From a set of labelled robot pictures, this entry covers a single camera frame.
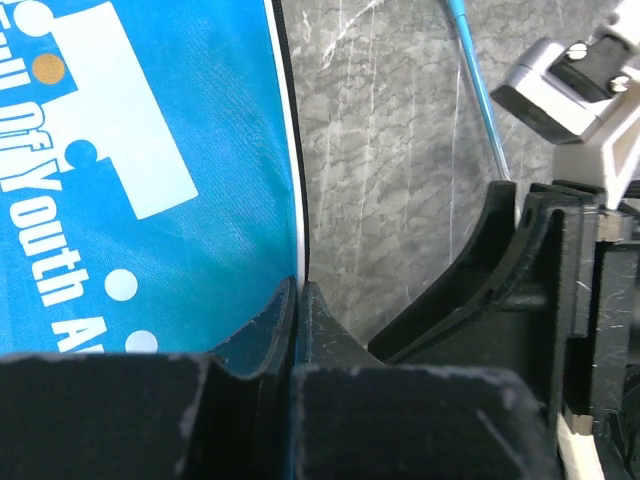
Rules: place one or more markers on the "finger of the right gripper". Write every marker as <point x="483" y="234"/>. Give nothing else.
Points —
<point x="461" y="281"/>

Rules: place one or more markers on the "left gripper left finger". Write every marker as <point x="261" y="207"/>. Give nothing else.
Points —
<point x="221" y="414"/>

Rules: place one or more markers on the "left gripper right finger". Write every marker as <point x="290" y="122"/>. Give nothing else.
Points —
<point x="353" y="417"/>

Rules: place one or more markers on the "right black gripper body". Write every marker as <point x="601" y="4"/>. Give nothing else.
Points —
<point x="589" y="259"/>

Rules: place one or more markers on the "badminton racket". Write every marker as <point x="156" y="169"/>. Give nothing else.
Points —
<point x="458" y="14"/>

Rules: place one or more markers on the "blue racket cover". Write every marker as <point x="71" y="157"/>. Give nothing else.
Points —
<point x="152" y="189"/>

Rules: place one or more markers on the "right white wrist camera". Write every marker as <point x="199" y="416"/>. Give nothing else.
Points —
<point x="583" y="99"/>

